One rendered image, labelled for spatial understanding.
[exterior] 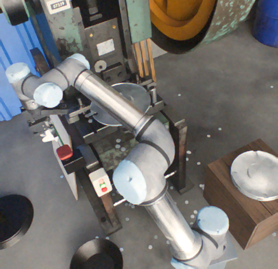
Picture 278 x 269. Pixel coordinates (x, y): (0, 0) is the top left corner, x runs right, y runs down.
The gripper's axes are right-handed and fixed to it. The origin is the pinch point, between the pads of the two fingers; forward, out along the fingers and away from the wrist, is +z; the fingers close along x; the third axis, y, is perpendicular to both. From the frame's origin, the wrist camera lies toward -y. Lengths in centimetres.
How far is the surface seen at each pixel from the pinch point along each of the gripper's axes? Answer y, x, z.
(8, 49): 5, -135, 23
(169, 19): -69, -22, -20
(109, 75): -31.3, -11.4, -10.4
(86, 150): -9.6, -4.7, 20.3
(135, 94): -41.6, -11.0, 5.7
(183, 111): -101, -54, 85
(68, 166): 1.1, 3.2, 15.6
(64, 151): -0.4, 0.7, 8.5
